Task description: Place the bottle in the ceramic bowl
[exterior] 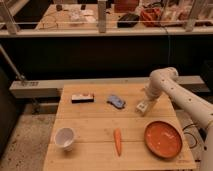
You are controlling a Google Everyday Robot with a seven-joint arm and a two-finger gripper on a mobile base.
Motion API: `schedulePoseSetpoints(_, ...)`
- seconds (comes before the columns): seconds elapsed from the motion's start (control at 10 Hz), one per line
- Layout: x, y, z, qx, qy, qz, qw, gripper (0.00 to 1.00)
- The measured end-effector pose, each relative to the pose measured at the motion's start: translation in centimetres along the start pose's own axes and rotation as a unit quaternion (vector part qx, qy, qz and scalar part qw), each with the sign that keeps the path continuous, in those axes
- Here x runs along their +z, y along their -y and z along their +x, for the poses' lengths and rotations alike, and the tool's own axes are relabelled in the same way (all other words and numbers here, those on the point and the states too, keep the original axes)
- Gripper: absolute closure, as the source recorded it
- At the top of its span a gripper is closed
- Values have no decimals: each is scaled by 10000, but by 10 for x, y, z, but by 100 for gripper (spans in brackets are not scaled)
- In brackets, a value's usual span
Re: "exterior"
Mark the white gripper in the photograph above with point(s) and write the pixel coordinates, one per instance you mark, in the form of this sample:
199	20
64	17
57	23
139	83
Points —
145	106

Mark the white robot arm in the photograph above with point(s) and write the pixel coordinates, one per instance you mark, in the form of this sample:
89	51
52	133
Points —
164	81

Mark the white ceramic bowl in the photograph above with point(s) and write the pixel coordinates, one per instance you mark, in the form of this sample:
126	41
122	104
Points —
64	138

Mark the orange carrot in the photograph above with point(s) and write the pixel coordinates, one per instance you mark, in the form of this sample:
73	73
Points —
117	140

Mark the orange plate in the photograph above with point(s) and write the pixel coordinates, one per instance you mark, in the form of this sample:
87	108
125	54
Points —
162	139

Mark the black bag on shelf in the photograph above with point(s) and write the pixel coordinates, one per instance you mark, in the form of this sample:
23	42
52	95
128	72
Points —
128	20

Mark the orange tool on shelf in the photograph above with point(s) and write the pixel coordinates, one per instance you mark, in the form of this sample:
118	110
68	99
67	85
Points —
150	16

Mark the grey metal rail beam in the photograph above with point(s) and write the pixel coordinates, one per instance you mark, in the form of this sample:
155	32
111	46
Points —
53	88

